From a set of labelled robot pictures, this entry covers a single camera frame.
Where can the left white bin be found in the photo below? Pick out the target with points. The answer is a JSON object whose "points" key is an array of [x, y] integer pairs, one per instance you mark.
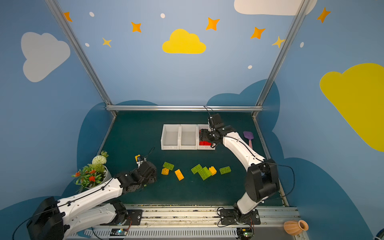
{"points": [[170, 137]]}

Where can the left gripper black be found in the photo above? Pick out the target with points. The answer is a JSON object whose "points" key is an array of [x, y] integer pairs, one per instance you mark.
{"points": [[149, 173]]}

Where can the red lego brick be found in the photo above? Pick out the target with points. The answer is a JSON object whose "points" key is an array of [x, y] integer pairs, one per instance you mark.
{"points": [[204, 143]]}

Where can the middle white bin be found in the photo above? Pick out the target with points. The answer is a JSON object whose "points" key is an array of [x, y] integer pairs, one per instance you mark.
{"points": [[189, 137]]}

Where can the green lego brick angled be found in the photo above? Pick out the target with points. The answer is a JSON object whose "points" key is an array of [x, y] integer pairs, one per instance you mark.
{"points": [[196, 169]]}

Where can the yellow lego brick right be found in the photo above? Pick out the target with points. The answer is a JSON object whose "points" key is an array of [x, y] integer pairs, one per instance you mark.
{"points": [[212, 170]]}

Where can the green large lego brick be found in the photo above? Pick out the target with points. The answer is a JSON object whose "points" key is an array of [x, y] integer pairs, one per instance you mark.
{"points": [[204, 173]]}

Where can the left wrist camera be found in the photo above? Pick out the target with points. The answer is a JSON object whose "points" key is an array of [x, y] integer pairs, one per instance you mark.
{"points": [[142, 160]]}

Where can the purple pink toy spatula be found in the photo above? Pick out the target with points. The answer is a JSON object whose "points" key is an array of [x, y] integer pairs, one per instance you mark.
{"points": [[249, 136]]}

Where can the white bin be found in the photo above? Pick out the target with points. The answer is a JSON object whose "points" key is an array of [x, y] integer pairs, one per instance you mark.
{"points": [[170, 137], [189, 137], [201, 127]]}

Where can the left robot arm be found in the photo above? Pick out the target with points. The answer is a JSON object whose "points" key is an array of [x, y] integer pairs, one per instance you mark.
{"points": [[57, 219]]}

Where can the yellow long lego brick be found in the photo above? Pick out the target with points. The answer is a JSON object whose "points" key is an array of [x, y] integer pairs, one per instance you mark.
{"points": [[179, 175]]}

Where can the green lego brick centre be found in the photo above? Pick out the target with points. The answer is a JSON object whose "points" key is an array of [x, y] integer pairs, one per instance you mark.
{"points": [[168, 166]]}

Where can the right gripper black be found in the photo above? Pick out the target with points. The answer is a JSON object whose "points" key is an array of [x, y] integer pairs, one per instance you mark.
{"points": [[208, 135]]}

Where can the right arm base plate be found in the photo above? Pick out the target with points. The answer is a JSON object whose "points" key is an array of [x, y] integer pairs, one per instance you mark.
{"points": [[235, 217]]}

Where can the potted flower plant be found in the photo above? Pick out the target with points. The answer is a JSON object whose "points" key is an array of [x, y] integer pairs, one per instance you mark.
{"points": [[94, 174]]}

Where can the aluminium rail frame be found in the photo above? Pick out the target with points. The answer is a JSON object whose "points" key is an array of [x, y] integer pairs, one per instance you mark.
{"points": [[194, 223]]}

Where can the right white bin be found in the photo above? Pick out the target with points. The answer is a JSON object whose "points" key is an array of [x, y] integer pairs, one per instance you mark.
{"points": [[201, 127]]}

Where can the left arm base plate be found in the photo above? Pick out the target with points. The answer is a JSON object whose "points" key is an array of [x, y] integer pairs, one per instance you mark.
{"points": [[131, 217]]}

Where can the green lego brick right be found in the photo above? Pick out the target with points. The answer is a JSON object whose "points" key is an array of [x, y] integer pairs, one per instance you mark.
{"points": [[225, 170]]}

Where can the orange-yellow small lego cube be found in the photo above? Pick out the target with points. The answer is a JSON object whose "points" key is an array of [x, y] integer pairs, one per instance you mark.
{"points": [[165, 171]]}

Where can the terracotta clay vase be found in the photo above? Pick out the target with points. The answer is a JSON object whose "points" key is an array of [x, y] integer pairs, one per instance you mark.
{"points": [[294, 228]]}

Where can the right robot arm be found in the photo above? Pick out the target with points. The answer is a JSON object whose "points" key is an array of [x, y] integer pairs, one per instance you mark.
{"points": [[262, 179]]}

